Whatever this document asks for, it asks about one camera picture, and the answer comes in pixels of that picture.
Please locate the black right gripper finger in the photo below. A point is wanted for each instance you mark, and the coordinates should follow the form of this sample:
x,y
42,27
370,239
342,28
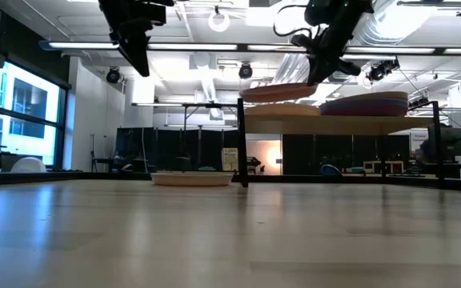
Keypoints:
x,y
319,72

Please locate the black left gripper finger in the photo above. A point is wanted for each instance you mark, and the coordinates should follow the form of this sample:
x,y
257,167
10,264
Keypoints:
x,y
139,54

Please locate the terracotta plate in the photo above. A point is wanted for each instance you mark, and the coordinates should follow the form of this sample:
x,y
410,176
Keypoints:
x,y
274,94

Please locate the purple plate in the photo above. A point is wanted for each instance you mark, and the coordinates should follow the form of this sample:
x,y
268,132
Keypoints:
x,y
364,112

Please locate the light grey plate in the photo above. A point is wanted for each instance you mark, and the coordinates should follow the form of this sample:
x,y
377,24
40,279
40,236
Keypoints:
x,y
192,179

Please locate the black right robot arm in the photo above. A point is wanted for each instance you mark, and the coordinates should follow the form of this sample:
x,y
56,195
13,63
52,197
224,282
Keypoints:
x,y
334,10

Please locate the white low shelf unit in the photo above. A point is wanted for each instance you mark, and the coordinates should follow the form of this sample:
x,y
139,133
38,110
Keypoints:
x,y
382,165

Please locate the black ceiling spotlight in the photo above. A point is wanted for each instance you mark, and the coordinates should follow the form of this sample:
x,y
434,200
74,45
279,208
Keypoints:
x,y
380,72
245,72
113,76

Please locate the long overhead light bar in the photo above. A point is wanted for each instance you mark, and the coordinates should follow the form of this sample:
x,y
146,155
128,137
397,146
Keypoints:
x,y
190,46

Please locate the black dish rack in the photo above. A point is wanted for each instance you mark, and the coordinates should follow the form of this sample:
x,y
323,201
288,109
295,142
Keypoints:
x,y
334,125

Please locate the black room partition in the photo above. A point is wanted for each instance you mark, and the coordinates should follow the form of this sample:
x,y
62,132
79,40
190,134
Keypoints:
x,y
166,148
298,152

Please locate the round white ceiling lamp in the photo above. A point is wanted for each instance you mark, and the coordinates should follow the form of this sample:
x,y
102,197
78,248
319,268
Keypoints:
x,y
219,30

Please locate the blue rounded object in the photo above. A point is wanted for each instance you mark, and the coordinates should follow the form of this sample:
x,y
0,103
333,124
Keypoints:
x,y
330,171

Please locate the black ceiling track fixture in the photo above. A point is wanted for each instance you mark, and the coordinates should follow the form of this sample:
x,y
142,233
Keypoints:
x,y
430,3

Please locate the white printed sign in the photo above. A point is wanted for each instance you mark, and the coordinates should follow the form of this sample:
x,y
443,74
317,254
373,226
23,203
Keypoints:
x,y
418,140

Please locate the large glass window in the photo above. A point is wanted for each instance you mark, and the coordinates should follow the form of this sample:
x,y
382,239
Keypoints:
x,y
26,100

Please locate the yellowish standing sign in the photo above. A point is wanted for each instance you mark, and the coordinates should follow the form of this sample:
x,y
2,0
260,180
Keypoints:
x,y
230,158

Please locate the person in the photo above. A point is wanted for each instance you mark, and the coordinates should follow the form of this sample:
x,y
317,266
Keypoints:
x,y
426,152

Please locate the black monitor on stand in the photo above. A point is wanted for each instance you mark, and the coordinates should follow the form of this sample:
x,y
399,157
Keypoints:
x,y
452,142

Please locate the white rounded object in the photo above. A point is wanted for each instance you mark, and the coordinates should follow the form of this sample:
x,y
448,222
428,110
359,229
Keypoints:
x,y
28,166

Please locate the silver ceiling duct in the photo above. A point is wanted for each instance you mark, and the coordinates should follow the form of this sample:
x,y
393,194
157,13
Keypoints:
x,y
290,68

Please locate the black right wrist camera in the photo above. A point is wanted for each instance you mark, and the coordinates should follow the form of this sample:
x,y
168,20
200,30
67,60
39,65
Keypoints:
x,y
302,41

